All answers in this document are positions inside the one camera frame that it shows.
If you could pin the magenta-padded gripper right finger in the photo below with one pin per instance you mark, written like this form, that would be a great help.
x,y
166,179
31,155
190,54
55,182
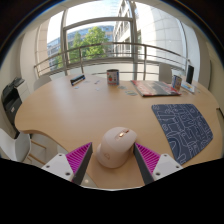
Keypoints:
x,y
163,165

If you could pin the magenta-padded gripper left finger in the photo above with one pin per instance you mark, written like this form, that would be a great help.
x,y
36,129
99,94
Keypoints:
x,y
61,165

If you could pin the beige computer mouse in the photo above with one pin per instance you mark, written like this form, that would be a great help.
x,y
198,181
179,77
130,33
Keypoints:
x,y
115,148

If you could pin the dark blue patterned mouse pad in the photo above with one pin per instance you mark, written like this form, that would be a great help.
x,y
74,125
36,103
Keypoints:
x,y
183,130

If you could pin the red and grey magazine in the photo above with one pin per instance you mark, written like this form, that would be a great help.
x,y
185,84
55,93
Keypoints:
x,y
155,88

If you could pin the small teal card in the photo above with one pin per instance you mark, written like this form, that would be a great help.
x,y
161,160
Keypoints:
x,y
131,93

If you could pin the black office printer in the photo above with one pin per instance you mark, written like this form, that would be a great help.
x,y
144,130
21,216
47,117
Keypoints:
x,y
11,100

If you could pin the small dark blue box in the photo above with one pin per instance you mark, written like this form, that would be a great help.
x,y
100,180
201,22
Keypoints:
x,y
77,79

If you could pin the tall black speaker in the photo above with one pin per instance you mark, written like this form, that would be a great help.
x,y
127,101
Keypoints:
x,y
190,74

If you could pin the metal balcony railing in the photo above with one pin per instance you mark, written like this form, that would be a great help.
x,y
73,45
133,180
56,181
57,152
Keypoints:
x,y
110,43

